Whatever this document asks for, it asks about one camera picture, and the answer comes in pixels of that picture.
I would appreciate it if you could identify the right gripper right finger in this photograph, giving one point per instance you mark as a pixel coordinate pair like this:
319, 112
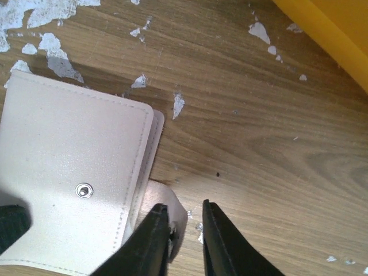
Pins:
225, 250

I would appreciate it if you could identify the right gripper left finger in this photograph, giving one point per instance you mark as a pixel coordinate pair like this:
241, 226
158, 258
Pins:
146, 251

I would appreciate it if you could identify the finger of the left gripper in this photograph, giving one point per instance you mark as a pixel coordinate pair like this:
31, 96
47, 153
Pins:
14, 222

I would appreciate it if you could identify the orange card bin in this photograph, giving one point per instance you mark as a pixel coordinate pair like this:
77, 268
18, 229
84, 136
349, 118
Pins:
339, 27

